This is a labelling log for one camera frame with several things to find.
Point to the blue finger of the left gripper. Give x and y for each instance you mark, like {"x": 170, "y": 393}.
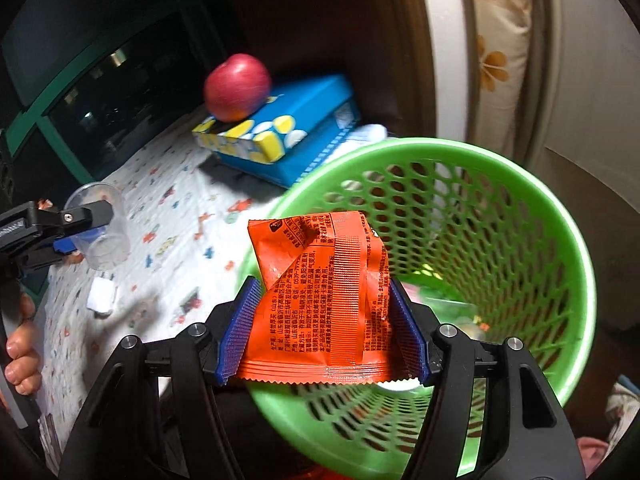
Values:
{"x": 69, "y": 222}
{"x": 72, "y": 243}

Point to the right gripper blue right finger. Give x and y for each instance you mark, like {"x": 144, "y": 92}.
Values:
{"x": 408, "y": 320}

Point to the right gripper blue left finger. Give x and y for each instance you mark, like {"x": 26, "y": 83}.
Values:
{"x": 233, "y": 324}

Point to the clear plastic cup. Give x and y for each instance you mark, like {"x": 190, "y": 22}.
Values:
{"x": 107, "y": 246}

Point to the orange snack wrapper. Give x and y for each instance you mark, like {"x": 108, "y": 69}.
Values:
{"x": 325, "y": 314}

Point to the person's left hand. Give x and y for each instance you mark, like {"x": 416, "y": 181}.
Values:
{"x": 23, "y": 370}

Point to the white printed cartoon tablecloth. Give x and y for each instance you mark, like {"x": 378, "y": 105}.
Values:
{"x": 187, "y": 225}

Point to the green plastic mesh basket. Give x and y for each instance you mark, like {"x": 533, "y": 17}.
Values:
{"x": 494, "y": 262}

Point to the red apple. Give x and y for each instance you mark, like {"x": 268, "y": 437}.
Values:
{"x": 237, "y": 88}

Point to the blue yellow tissue box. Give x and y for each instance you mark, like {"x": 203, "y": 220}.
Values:
{"x": 298, "y": 128}

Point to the white cabinet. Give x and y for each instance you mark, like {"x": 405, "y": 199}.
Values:
{"x": 586, "y": 141}

